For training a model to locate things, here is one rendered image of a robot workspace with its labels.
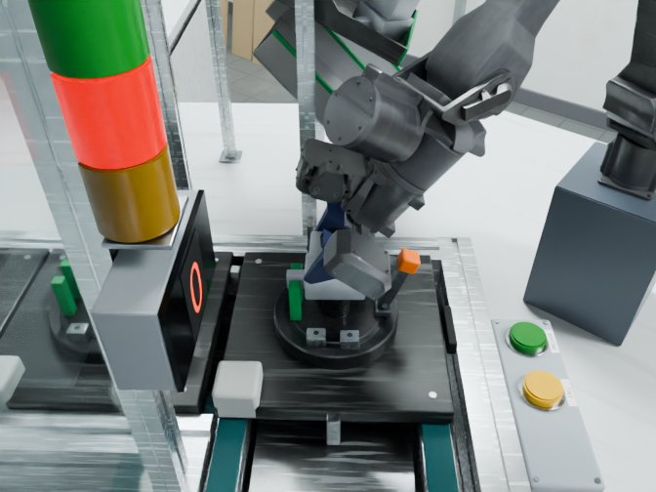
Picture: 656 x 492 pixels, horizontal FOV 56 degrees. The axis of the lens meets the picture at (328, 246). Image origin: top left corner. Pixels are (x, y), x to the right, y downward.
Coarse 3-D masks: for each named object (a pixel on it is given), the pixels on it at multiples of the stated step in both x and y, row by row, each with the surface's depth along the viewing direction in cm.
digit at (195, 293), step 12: (192, 240) 40; (192, 252) 40; (192, 264) 40; (192, 276) 40; (204, 276) 43; (192, 288) 40; (204, 288) 43; (192, 300) 40; (204, 300) 43; (192, 312) 40; (192, 324) 40
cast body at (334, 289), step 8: (312, 232) 64; (320, 232) 64; (312, 240) 63; (320, 240) 62; (312, 248) 62; (320, 248) 62; (312, 256) 61; (288, 272) 65; (296, 272) 65; (304, 272) 65; (288, 280) 65; (296, 280) 65; (304, 280) 63; (328, 280) 63; (336, 280) 63; (304, 288) 66; (312, 288) 64; (320, 288) 64; (328, 288) 64; (336, 288) 64; (344, 288) 64; (312, 296) 64; (320, 296) 64; (328, 296) 64; (336, 296) 64; (344, 296) 64; (352, 296) 64; (360, 296) 64
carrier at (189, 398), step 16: (224, 256) 79; (224, 272) 76; (224, 288) 74; (208, 304) 72; (224, 304) 74; (208, 320) 70; (208, 336) 68; (208, 352) 66; (192, 368) 65; (208, 368) 66; (192, 384) 63; (176, 400) 62; (192, 400) 62
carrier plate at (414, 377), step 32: (256, 256) 79; (288, 256) 79; (256, 288) 74; (416, 288) 74; (256, 320) 70; (416, 320) 70; (256, 352) 66; (288, 352) 66; (416, 352) 66; (288, 384) 63; (320, 384) 63; (352, 384) 63; (384, 384) 63; (416, 384) 63; (448, 384) 63; (256, 416) 62; (288, 416) 62; (320, 416) 62; (352, 416) 61; (384, 416) 61; (416, 416) 61; (448, 416) 61
